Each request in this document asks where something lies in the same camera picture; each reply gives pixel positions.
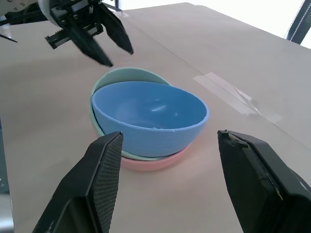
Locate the green bowl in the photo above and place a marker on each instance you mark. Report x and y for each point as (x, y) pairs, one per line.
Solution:
(131, 74)

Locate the grey robot body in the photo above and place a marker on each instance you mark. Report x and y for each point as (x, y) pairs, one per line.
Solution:
(4, 184)

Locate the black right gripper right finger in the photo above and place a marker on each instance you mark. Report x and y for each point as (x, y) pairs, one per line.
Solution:
(262, 179)

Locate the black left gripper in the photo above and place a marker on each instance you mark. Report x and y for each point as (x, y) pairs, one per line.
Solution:
(73, 14)

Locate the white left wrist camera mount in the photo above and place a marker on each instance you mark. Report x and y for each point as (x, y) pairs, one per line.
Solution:
(46, 9)

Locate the pink bowl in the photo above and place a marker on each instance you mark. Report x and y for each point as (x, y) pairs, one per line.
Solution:
(150, 163)

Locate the clear tape strip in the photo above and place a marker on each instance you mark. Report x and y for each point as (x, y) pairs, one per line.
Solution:
(233, 95)

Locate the blue bowl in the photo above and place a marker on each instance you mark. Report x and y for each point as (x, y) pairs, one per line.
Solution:
(150, 114)

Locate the black metal frame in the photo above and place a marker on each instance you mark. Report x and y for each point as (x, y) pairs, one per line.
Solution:
(300, 21)

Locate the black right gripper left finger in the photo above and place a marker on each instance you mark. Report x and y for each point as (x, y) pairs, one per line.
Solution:
(80, 184)

